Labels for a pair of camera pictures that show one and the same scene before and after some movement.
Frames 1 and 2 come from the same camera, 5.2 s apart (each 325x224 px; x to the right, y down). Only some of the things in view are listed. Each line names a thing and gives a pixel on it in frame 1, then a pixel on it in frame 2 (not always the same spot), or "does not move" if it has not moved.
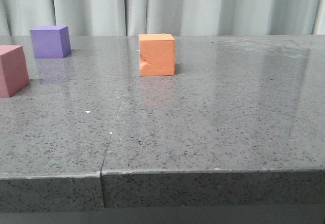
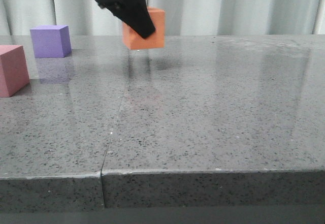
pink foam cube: x=14 y=73 does not move
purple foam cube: x=51 y=41 does not move
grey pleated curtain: x=129 y=8 does not move
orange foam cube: x=157 y=54 -> x=134 y=40
